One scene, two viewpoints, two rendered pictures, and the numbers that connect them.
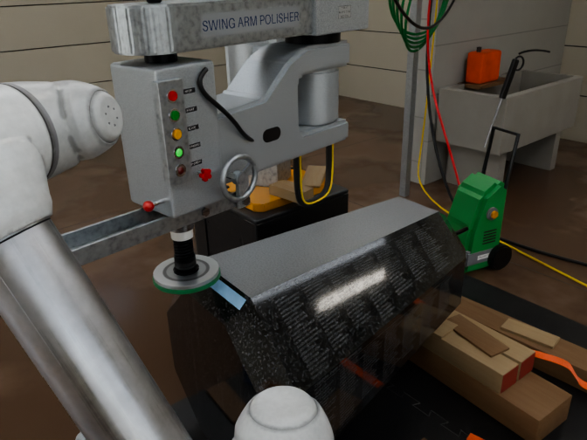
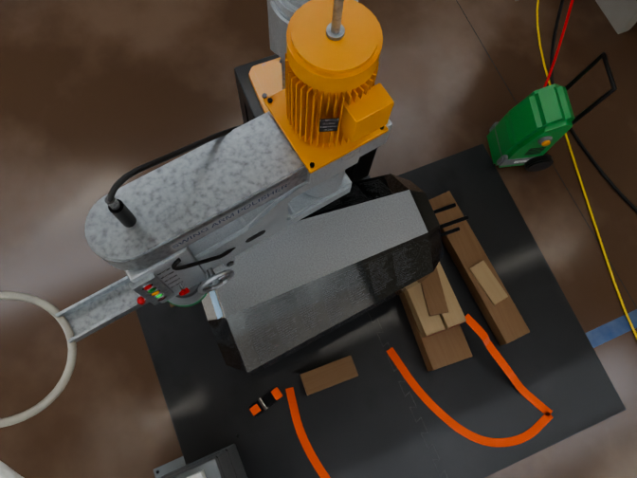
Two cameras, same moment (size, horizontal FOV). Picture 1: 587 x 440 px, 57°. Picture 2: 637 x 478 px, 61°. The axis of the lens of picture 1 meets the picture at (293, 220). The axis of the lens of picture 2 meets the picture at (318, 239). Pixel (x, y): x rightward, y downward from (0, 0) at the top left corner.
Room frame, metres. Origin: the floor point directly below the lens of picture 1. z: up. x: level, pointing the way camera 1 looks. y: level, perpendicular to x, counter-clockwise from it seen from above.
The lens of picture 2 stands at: (1.23, -0.24, 3.19)
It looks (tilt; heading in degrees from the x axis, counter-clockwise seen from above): 73 degrees down; 8
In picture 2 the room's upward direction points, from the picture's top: 9 degrees clockwise
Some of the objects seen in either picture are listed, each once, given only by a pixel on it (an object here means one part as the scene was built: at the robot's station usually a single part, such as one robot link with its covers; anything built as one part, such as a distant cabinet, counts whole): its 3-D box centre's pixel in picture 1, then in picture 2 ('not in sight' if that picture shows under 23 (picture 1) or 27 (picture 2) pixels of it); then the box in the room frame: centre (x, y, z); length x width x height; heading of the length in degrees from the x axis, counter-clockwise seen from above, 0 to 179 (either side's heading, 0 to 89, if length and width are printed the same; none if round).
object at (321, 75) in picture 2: not in sight; (332, 84); (2.05, -0.10, 1.90); 0.31 x 0.28 x 0.40; 48
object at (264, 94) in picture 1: (266, 119); (259, 206); (1.85, 0.08, 1.30); 0.74 x 0.23 x 0.49; 138
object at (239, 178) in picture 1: (231, 175); (211, 273); (1.57, 0.19, 1.20); 0.15 x 0.10 x 0.15; 138
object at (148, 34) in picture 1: (250, 23); (239, 174); (1.82, 0.12, 1.62); 0.96 x 0.25 x 0.17; 138
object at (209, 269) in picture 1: (186, 271); (184, 281); (1.57, 0.36, 0.87); 0.21 x 0.21 x 0.01
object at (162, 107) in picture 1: (173, 133); (153, 288); (1.44, 0.32, 1.37); 0.08 x 0.03 x 0.28; 138
